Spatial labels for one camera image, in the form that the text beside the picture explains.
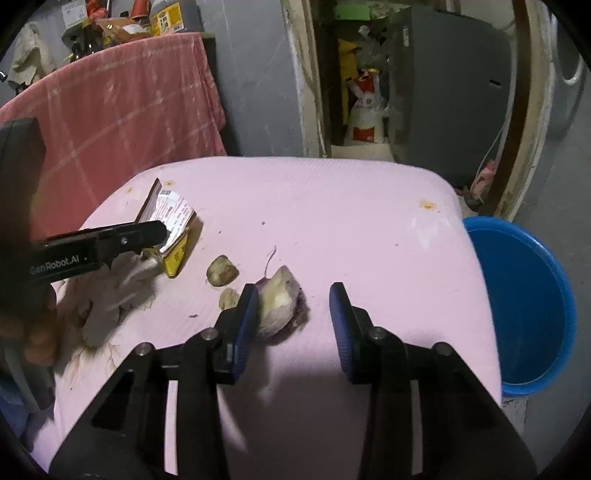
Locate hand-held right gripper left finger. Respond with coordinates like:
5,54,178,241
90,283,260,480

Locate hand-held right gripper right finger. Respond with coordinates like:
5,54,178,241
329,281,504,480

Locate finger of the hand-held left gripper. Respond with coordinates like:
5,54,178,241
97,220,168,271

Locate yellow snack wrapper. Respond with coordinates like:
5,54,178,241
135,178,204,279

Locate onion chunk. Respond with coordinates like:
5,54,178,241
255,265,308,342

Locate brown ginger piece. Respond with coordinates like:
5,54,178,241
205,255,239,288

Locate white tissue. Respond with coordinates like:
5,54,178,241
82,253,160,349

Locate blue plastic basin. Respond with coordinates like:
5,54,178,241
463,216,577,398

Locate person's left hand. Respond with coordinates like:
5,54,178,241
0,281,58,367

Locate pink table cover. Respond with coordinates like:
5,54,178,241
28,157,502,476

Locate red checked cloth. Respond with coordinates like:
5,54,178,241
0,32,227,241

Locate dark sauce bottles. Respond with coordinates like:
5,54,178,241
69,28,100,58

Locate orange snack bag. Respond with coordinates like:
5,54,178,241
95,17,153,44

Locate white and red rice bag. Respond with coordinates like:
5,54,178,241
347,69,389,146

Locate pink rag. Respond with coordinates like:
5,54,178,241
471,161,498,204

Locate white hanging towel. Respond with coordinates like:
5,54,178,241
9,23,42,88

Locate grey washing machine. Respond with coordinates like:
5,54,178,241
388,4,513,188

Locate yellow bag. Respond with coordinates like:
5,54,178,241
338,39,356,125

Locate clear plastic bag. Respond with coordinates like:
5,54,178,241
358,25,389,70

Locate green box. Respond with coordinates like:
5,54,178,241
336,2,370,20

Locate white hose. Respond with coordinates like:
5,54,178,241
549,9,585,87

